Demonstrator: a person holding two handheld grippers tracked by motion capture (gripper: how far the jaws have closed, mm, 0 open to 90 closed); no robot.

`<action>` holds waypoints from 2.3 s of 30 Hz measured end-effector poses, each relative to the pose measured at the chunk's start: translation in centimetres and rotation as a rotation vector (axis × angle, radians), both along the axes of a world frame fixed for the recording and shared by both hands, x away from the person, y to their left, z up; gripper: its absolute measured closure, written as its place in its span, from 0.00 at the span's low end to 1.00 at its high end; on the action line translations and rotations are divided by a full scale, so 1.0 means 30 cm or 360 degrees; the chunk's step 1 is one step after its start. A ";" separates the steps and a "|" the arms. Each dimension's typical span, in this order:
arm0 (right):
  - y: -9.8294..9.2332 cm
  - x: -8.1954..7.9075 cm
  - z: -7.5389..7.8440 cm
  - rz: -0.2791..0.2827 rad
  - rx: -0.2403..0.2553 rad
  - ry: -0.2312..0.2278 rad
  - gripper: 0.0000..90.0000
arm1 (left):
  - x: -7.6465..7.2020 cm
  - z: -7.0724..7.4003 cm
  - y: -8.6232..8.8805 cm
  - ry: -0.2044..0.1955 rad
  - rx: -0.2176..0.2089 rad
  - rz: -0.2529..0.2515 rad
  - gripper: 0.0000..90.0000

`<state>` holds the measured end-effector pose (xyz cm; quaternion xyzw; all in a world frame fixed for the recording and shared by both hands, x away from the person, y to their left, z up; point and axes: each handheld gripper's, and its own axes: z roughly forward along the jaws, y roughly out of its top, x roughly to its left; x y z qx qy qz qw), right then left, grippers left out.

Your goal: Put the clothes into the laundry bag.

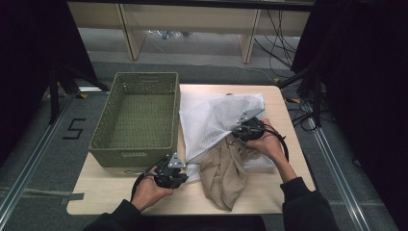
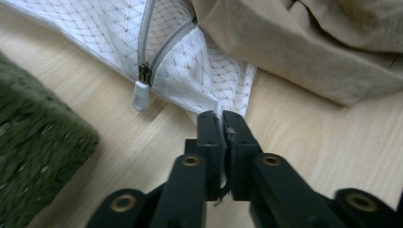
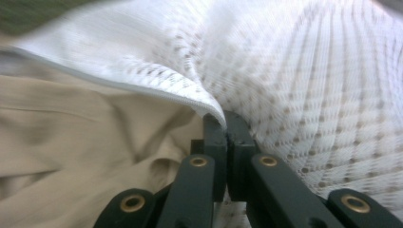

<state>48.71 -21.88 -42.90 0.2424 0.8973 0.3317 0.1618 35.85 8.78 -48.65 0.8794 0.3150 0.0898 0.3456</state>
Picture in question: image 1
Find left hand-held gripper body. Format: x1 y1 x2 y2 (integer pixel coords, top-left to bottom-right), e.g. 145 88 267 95
154 153 189 190

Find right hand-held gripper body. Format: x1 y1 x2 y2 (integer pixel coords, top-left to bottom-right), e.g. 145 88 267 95
231 108 267 142

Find beige cloth garment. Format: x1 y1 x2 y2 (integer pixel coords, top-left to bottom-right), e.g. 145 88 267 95
198 134 262 212

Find white mesh laundry bag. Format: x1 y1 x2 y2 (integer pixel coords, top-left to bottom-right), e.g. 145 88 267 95
178 91 277 185

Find green woven basket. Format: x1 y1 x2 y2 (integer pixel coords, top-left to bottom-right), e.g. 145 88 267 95
89 71 180 168

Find person's right hand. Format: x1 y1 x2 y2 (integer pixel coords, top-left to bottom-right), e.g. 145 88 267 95
244 117 287 163

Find person's left hand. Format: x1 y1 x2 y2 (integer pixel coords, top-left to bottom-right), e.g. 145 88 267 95
131 167 174 213

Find black metal stand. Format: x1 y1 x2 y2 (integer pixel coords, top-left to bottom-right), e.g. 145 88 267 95
47 62 111 125
277 62 324 128

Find light wooden shelf unit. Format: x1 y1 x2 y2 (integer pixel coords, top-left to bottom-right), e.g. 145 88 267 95
66 1 313 64

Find clear plastic wrap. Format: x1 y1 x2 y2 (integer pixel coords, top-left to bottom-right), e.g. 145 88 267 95
148 30 194 40

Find dark curtain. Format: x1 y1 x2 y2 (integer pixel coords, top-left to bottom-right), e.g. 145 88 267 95
291 0 408 230
0 0 99 167

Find grey floor tape strip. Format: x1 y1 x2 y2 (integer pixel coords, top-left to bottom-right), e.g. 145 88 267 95
0 187 86 206

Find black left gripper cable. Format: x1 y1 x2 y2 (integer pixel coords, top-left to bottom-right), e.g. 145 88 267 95
124 159 166 201

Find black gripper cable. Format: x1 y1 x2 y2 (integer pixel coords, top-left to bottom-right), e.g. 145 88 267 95
124 159 166 201
265 123 291 162

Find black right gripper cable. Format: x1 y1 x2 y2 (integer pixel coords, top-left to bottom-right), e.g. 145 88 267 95
265 123 291 162

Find black cables on floor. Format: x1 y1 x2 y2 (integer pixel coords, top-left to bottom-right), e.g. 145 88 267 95
284 95 325 133

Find metal floor rail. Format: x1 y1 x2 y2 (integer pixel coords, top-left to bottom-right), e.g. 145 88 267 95
307 117 373 231
0 92 77 222

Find hanging black cables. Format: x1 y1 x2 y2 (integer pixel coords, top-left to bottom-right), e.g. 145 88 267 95
253 9 297 79

